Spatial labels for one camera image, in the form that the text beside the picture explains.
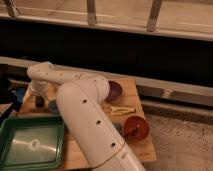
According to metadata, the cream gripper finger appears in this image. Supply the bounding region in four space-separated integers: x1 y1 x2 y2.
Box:
110 106 136 116
23 92 31 103

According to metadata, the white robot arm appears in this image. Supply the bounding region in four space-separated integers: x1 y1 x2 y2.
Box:
27 62 145 171

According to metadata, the blue sponge block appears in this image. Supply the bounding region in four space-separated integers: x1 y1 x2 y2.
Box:
113 123 122 134

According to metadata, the purple bowl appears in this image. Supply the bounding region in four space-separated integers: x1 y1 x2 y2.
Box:
106 81 123 102

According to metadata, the blue round sponge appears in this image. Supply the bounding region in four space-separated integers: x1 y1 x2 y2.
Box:
48 100 59 114

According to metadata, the red bowl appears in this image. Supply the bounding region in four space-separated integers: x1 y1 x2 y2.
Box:
123 116 149 141

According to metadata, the green plastic tray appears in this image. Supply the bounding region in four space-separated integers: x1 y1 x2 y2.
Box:
0 116 65 171

